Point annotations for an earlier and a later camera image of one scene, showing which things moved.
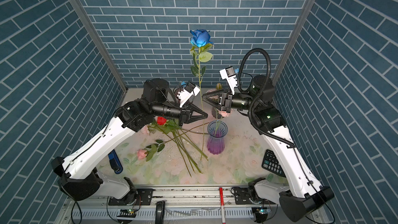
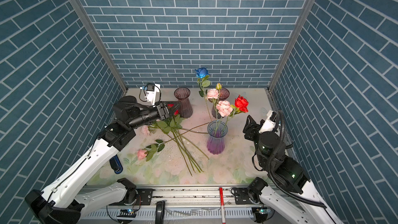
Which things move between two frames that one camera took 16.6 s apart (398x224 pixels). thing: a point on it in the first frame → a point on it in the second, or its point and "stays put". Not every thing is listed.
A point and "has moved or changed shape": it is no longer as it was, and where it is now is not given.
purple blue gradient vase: x=216 y=131 stays put
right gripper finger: x=214 y=99 → x=249 y=124
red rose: x=161 y=120 has moved or changed shape
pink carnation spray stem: x=219 y=112 stays put
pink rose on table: x=159 y=145 stays put
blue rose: x=201 y=40 → x=202 y=73
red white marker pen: x=222 y=205 stays put
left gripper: x=184 y=114 → x=160 y=107
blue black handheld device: x=115 y=162 stays put
